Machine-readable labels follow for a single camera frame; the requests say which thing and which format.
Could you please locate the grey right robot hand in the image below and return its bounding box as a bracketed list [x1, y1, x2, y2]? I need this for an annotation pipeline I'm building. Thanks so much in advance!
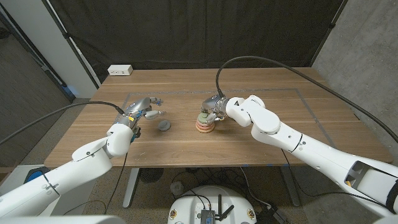
[200, 95, 231, 124]

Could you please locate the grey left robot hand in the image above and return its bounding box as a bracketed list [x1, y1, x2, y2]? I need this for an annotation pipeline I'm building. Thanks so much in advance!
[116, 96, 167, 126]

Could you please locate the sage green ring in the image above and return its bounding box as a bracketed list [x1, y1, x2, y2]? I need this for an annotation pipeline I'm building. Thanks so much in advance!
[197, 112, 212, 124]

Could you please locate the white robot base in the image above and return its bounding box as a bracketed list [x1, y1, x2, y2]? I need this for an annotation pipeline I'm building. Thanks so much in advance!
[167, 185, 258, 224]

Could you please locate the white power strip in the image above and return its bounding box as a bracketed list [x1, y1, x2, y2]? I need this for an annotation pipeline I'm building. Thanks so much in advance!
[107, 64, 134, 77]

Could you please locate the black round floor fan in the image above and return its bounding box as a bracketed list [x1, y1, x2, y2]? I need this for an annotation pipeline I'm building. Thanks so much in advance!
[139, 167, 164, 184]

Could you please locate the black backdrop curtain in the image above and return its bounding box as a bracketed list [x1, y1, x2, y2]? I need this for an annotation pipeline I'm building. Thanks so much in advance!
[48, 0, 348, 84]

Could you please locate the metal table leg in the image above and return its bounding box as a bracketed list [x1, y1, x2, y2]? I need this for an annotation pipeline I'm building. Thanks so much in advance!
[123, 167, 141, 209]
[281, 166, 302, 208]

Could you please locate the grey round floor object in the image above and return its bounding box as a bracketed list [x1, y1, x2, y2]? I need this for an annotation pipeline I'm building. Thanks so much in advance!
[170, 181, 185, 197]

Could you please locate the black backdrop stand pole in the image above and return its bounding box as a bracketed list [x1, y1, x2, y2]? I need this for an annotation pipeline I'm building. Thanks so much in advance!
[42, 0, 102, 88]
[310, 0, 349, 67]

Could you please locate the black antenna radio box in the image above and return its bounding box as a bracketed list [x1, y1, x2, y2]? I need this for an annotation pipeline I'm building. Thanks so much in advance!
[200, 194, 236, 224]

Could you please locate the black power adapter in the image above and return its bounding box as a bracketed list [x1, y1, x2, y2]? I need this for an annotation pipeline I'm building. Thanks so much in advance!
[257, 205, 289, 224]

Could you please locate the blue foot pedal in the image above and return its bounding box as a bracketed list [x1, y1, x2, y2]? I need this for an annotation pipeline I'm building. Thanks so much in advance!
[24, 166, 50, 184]

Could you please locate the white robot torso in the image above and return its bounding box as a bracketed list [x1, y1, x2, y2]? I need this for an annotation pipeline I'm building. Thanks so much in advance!
[0, 215, 127, 224]

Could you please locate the large orange ring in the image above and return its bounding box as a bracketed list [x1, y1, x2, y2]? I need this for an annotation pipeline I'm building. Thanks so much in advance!
[195, 125, 216, 134]

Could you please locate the small dark grey ring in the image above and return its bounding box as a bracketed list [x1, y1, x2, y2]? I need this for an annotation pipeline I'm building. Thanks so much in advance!
[157, 119, 172, 132]

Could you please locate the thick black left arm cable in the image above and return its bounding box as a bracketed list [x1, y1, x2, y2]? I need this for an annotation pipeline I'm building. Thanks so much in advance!
[0, 101, 126, 146]

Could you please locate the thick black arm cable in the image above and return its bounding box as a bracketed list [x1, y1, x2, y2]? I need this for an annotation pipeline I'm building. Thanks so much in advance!
[0, 101, 126, 146]
[215, 55, 398, 144]

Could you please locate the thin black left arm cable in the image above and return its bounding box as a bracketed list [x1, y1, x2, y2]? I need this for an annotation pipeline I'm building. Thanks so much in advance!
[104, 152, 129, 215]

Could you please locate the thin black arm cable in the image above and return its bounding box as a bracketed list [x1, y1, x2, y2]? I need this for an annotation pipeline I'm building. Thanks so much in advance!
[281, 148, 389, 208]
[104, 152, 129, 215]

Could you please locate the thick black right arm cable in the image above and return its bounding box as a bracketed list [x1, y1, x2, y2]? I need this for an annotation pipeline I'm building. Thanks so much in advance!
[215, 55, 398, 144]

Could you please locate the grey floor cable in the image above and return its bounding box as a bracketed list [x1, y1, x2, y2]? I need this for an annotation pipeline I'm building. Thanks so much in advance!
[239, 167, 272, 208]

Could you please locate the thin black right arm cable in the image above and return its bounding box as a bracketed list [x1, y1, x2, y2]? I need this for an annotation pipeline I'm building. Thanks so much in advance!
[281, 148, 389, 208]

